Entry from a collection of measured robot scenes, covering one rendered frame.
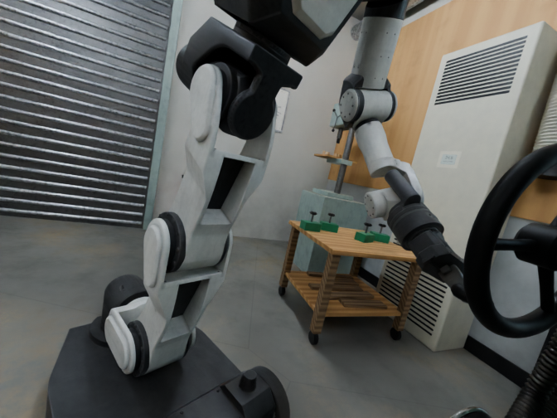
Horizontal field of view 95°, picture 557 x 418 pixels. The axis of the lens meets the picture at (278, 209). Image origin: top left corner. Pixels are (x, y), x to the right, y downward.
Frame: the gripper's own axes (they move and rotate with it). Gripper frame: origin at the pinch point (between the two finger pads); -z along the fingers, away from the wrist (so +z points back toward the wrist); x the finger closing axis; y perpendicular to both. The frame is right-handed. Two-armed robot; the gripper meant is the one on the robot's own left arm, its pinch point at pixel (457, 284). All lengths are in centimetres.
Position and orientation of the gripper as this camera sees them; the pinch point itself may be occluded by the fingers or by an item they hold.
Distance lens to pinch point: 56.0
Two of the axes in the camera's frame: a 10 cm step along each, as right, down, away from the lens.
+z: -1.5, -6.6, 7.4
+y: 6.3, -6.4, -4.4
